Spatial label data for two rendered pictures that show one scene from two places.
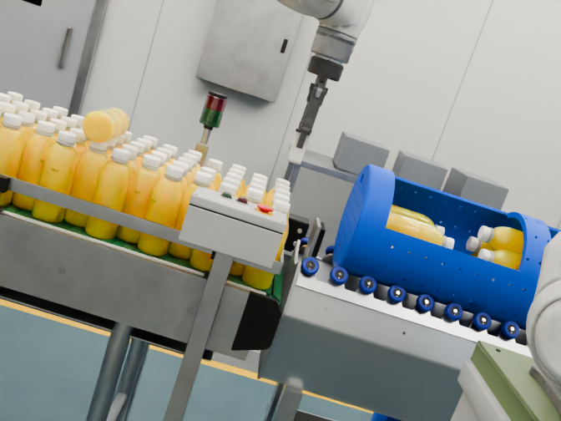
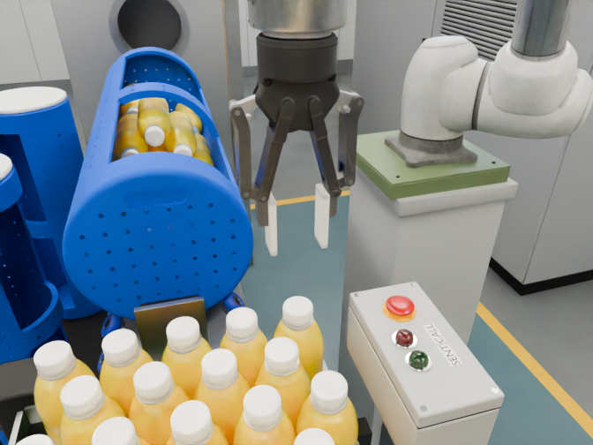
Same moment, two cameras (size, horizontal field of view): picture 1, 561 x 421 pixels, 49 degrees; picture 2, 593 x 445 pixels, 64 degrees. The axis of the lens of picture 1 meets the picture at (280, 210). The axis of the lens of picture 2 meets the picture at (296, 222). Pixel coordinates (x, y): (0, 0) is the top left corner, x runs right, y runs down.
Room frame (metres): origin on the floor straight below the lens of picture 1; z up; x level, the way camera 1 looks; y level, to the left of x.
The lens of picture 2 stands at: (1.49, 0.45, 1.51)
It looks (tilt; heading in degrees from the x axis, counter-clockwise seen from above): 32 degrees down; 258
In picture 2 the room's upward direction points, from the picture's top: straight up
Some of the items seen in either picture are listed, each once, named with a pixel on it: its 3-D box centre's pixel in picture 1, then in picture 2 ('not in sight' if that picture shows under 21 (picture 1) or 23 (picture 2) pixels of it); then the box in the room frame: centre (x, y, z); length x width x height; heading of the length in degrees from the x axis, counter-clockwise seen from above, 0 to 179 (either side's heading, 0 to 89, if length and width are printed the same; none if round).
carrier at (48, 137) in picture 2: not in sight; (56, 211); (2.06, -1.31, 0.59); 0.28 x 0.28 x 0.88
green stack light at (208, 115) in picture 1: (211, 117); not in sight; (1.90, 0.29, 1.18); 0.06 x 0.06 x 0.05
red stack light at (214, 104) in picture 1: (215, 103); not in sight; (1.90, 0.29, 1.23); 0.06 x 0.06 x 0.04
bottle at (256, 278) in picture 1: (267, 246); (297, 365); (1.39, 0.00, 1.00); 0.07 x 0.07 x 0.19
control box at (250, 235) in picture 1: (234, 225); (412, 365); (1.26, 0.08, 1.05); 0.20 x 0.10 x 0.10; 93
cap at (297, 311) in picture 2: (280, 206); (297, 312); (1.39, 0.00, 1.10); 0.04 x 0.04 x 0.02
